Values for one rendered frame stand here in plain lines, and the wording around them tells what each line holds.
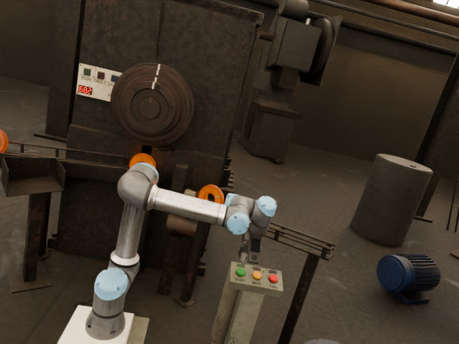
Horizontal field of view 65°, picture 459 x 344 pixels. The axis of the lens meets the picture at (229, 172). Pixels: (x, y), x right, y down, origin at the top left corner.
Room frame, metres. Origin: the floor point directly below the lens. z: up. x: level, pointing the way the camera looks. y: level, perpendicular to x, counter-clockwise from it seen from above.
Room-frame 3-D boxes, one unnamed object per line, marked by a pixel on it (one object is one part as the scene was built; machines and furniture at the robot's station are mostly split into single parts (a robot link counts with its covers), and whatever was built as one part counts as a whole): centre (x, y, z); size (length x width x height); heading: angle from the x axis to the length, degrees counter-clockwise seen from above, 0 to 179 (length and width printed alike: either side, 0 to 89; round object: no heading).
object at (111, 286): (1.18, 0.33, 0.53); 0.13 x 0.12 x 0.14; 1
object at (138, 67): (2.08, 0.52, 1.11); 0.47 x 0.06 x 0.47; 96
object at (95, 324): (1.17, 0.33, 0.41); 0.15 x 0.15 x 0.10
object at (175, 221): (1.98, 0.18, 0.27); 0.22 x 0.13 x 0.53; 96
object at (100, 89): (2.15, 0.87, 1.15); 0.26 x 0.02 x 0.18; 96
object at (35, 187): (1.75, 1.00, 0.36); 0.26 x 0.20 x 0.72; 131
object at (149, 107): (1.98, 0.51, 1.11); 0.28 x 0.06 x 0.28; 96
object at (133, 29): (2.51, 0.57, 0.88); 1.08 x 0.73 x 1.76; 96
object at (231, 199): (1.29, -0.07, 0.95); 0.11 x 0.11 x 0.08; 1
